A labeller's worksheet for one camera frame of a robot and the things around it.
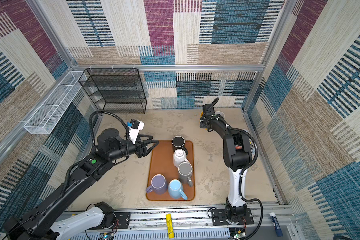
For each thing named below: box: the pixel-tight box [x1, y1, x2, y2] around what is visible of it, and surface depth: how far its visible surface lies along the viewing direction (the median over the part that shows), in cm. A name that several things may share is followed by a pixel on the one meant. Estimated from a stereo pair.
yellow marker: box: [165, 213, 175, 239], surface depth 72 cm
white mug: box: [173, 148, 189, 168], surface depth 86 cm
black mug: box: [171, 135, 188, 155], surface depth 93 cm
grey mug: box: [178, 161, 193, 187], surface depth 79 cm
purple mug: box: [145, 173, 167, 195], surface depth 79 cm
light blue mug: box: [168, 179, 188, 201], surface depth 76 cm
